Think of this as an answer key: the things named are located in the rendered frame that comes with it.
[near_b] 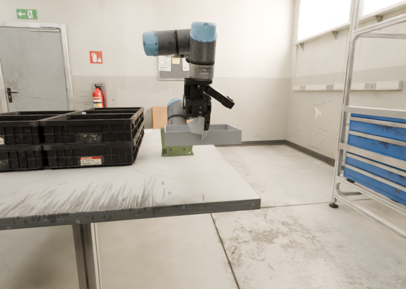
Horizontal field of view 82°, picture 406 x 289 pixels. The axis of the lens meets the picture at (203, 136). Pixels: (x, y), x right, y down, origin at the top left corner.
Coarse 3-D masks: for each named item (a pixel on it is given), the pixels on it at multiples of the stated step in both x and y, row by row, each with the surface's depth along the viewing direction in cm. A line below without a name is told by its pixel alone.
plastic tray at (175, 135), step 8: (168, 128) 99; (176, 128) 99; (184, 128) 100; (216, 128) 102; (224, 128) 102; (232, 128) 94; (168, 136) 79; (176, 136) 80; (184, 136) 80; (192, 136) 81; (200, 136) 81; (208, 136) 82; (216, 136) 82; (224, 136) 82; (232, 136) 83; (240, 136) 83; (168, 144) 80; (176, 144) 80; (184, 144) 81; (192, 144) 81; (200, 144) 82; (208, 144) 82
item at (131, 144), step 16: (48, 144) 106; (64, 144) 107; (80, 144) 108; (96, 144) 109; (112, 144) 111; (128, 144) 112; (48, 160) 108; (64, 160) 109; (112, 160) 113; (128, 160) 115
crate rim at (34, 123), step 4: (0, 116) 125; (4, 116) 126; (8, 116) 126; (12, 116) 126; (16, 116) 127; (20, 116) 127; (24, 116) 127; (28, 116) 128; (56, 116) 122; (36, 120) 104; (0, 124) 101; (4, 124) 101; (8, 124) 101; (12, 124) 102; (16, 124) 102; (20, 124) 102; (24, 124) 102; (28, 124) 103; (32, 124) 103; (36, 124) 104
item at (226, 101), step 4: (208, 88) 72; (212, 88) 72; (208, 92) 72; (212, 92) 73; (216, 92) 73; (220, 92) 77; (212, 96) 73; (216, 96) 74; (220, 96) 74; (224, 96) 74; (220, 100) 75; (224, 100) 75; (228, 100) 75; (232, 100) 77; (224, 104) 76; (228, 104) 76; (232, 104) 76
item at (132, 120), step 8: (40, 120) 104; (48, 120) 104; (56, 120) 105; (64, 120) 105; (72, 120) 106; (80, 120) 106; (88, 120) 107; (96, 120) 108; (104, 120) 108; (112, 120) 109; (120, 120) 109; (128, 120) 110
